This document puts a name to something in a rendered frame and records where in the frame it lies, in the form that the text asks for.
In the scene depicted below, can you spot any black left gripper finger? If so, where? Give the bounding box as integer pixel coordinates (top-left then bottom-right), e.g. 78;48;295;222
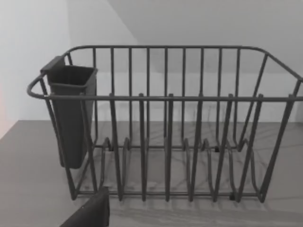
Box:
59;186;111;227

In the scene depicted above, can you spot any dark grey cutlery holder cup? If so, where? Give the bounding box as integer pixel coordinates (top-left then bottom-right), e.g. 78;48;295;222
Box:
40;55;98;169

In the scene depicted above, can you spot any dark grey wire dish rack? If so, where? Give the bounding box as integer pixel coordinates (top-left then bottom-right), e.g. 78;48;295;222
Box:
27;45;303;203

